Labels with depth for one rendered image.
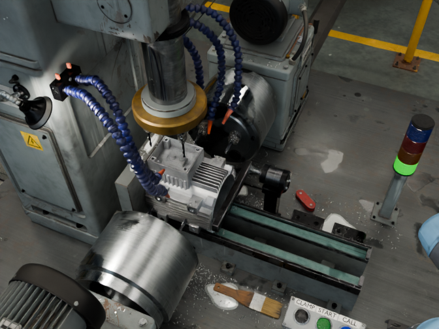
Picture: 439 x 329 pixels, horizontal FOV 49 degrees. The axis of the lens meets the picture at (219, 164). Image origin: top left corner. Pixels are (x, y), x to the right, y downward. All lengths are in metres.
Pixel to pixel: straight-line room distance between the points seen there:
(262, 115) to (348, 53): 2.30
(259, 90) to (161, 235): 0.59
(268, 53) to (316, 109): 0.46
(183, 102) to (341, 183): 0.78
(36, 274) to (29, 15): 0.47
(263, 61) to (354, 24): 2.51
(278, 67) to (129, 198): 0.63
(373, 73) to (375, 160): 1.80
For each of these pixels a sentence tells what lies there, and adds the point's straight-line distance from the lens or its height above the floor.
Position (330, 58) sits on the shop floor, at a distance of 3.63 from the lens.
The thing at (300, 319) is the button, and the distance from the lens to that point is 1.13.
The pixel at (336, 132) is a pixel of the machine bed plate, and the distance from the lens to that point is 1.89.
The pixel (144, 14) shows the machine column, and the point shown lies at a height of 1.62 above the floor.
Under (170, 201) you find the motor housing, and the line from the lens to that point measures 1.32.
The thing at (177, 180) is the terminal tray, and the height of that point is 1.10.
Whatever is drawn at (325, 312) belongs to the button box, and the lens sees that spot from 1.14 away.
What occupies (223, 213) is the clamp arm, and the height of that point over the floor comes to 1.03.
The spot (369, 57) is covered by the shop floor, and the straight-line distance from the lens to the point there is 3.70.
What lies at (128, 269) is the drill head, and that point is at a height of 1.16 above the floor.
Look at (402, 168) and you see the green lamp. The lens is 1.46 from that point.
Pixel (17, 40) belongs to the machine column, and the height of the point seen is 1.56.
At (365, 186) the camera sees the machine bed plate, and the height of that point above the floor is 0.80.
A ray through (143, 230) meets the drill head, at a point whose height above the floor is 1.16.
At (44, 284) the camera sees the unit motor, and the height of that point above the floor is 1.37.
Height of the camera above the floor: 2.09
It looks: 48 degrees down
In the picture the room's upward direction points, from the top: 1 degrees counter-clockwise
